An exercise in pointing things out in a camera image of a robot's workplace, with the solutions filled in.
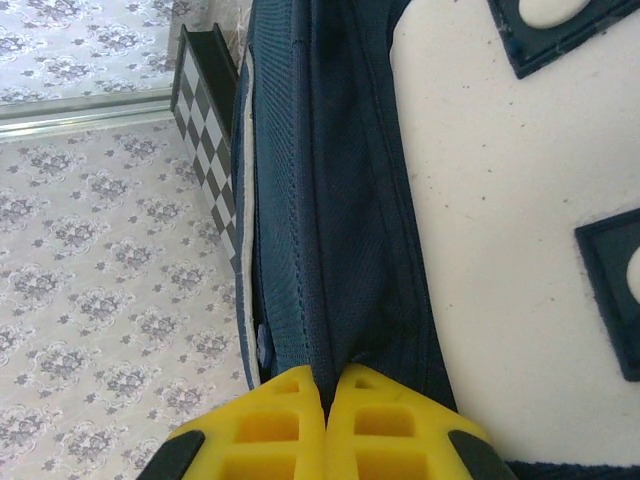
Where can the navy blue student backpack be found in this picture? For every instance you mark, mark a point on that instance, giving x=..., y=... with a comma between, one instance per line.
x=350, y=200

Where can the aluminium left corner post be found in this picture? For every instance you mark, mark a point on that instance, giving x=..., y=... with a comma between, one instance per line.
x=75, y=115

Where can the black folding chessboard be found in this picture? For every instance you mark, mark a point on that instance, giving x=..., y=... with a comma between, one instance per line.
x=200, y=125

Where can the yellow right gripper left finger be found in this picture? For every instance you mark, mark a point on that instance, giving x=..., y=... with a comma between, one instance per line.
x=270, y=430

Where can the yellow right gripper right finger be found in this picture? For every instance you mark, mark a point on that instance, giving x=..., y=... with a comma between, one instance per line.
x=390, y=430

